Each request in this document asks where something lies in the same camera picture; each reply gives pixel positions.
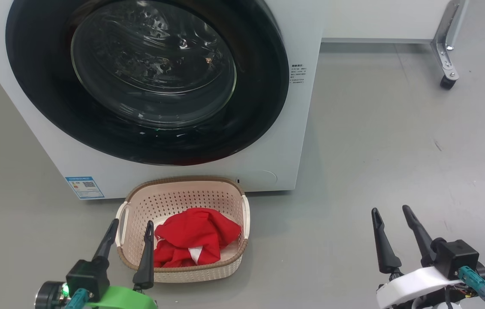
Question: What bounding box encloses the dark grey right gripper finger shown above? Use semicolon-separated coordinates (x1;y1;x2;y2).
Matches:
371;208;402;274
402;205;438;267

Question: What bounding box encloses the white front-load washing machine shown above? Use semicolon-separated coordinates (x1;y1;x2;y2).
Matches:
0;0;328;200

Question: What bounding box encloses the dark round glass washer door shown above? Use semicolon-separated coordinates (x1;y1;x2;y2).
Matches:
6;0;290;166

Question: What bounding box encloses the cream perforated laundry basket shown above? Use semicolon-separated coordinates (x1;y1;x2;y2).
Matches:
115;176;250;283

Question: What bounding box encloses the small printed text label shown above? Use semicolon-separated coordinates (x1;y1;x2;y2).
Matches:
289;64;308;86

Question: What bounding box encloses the white partition panel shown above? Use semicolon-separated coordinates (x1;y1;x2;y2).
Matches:
322;0;455;43

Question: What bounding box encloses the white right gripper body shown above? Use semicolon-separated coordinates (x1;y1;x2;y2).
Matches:
376;267;461;309

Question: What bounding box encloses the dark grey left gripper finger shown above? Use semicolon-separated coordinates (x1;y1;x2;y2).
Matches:
92;218;120;262
133;221;155;290

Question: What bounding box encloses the blue energy label sticker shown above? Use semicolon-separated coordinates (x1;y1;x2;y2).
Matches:
65;176;105;200

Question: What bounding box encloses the red cloth garment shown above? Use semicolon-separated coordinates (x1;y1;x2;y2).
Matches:
154;208;242;268

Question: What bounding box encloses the left cable with teal connector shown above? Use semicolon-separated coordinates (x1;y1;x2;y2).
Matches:
64;288;90;309

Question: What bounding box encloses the metal foot bracket with caster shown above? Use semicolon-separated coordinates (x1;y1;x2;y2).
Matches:
431;0;466;90

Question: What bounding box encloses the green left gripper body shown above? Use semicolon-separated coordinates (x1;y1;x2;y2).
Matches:
87;285;158;309

